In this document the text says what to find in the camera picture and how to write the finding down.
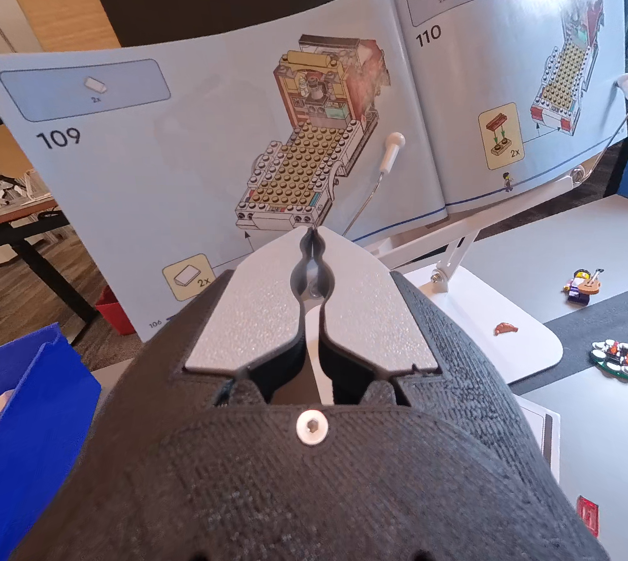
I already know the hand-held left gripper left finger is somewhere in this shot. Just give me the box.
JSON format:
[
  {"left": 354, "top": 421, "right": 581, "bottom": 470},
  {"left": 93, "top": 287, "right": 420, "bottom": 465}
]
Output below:
[{"left": 184, "top": 226, "right": 313, "bottom": 374}]

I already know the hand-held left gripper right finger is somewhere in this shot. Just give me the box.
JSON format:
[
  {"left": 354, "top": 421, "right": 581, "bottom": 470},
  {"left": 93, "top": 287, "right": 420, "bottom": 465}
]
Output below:
[{"left": 314, "top": 226, "right": 439, "bottom": 375}]

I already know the building instruction booklet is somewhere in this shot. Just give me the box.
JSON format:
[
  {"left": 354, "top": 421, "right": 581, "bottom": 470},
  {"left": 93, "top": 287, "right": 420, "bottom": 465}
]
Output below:
[{"left": 0, "top": 0, "right": 628, "bottom": 343}]

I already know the white cable with plug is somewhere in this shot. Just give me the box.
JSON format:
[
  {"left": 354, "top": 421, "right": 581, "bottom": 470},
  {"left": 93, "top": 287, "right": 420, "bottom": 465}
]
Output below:
[
  {"left": 341, "top": 132, "right": 407, "bottom": 238},
  {"left": 601, "top": 73, "right": 628, "bottom": 155}
]

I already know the grey desk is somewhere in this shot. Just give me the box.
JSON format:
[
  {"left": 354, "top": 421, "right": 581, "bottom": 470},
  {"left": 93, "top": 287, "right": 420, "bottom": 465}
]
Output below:
[{"left": 93, "top": 193, "right": 628, "bottom": 561}]

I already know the white metal rack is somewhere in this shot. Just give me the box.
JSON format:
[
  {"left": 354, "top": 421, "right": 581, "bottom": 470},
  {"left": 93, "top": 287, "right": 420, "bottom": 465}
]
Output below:
[{"left": 351, "top": 149, "right": 606, "bottom": 294}]

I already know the red chair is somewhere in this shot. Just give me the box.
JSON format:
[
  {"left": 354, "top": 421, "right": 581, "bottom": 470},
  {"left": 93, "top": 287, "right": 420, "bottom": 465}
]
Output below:
[{"left": 96, "top": 285, "right": 136, "bottom": 337}]

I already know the sticker sheet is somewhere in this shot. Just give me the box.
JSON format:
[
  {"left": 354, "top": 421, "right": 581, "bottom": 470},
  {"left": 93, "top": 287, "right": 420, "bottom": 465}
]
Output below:
[{"left": 517, "top": 394, "right": 561, "bottom": 485}]

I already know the purple toy minifigure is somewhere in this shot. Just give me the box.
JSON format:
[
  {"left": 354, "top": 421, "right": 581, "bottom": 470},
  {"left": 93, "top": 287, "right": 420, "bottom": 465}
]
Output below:
[{"left": 563, "top": 268, "right": 605, "bottom": 307}]

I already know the blue plastic bin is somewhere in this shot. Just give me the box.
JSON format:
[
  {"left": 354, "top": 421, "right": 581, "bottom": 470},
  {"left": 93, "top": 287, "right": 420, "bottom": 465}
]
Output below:
[{"left": 0, "top": 323, "right": 102, "bottom": 561}]

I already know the brick campfire on green base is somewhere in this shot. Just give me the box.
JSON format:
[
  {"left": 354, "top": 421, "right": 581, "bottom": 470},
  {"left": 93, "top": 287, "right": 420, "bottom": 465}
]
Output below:
[{"left": 590, "top": 338, "right": 628, "bottom": 380}]

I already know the dark red tile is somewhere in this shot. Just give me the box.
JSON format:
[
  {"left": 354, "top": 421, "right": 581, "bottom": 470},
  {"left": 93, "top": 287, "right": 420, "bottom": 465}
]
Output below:
[{"left": 576, "top": 495, "right": 600, "bottom": 538}]

